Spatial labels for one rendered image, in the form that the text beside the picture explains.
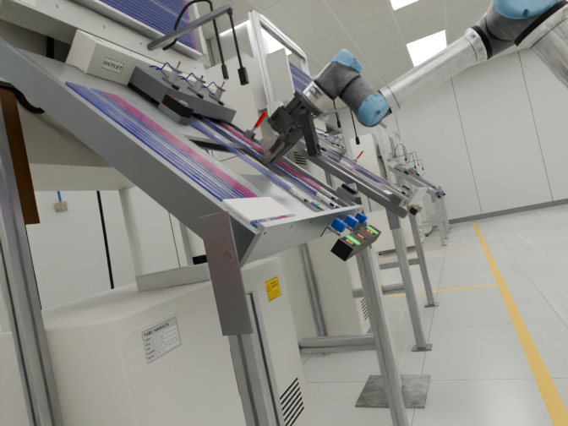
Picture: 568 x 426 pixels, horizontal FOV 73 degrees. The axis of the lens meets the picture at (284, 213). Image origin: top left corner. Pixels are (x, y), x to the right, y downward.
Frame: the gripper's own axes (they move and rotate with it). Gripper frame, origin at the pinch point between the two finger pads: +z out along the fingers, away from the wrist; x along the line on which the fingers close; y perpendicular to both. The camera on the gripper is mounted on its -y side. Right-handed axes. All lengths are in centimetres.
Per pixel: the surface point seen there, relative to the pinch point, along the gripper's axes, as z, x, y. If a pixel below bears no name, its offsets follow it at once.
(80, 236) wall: 152, -73, 92
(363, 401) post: 47, -41, -76
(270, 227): -8, 45, -25
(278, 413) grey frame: 7, 50, -47
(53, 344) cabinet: 43, 49, -11
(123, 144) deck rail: 1.6, 49.0, 2.2
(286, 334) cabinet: 38, -14, -39
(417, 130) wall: -54, -760, 101
